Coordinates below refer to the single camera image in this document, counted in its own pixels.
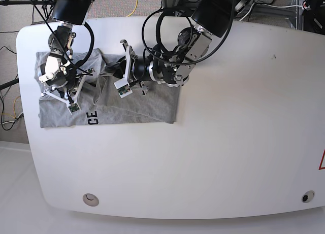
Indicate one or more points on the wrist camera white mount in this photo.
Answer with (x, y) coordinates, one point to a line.
(123, 86)
(72, 103)

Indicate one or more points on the right table grommet hole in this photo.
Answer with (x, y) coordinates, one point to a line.
(308, 196)

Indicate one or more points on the red warning triangle sticker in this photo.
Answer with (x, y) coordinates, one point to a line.
(322, 162)

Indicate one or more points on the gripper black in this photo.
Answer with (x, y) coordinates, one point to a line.
(139, 69)
(62, 85)

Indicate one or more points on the table grommet hole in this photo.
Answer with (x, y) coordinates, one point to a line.
(90, 200)
(308, 196)

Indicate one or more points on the grey T-shirt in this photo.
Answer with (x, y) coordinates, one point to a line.
(100, 102)

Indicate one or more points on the black tripod stand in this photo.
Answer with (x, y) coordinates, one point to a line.
(27, 2)

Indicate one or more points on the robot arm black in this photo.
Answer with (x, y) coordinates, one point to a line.
(60, 58)
(211, 17)

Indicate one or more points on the left table grommet hole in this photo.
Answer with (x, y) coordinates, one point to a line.
(90, 200)

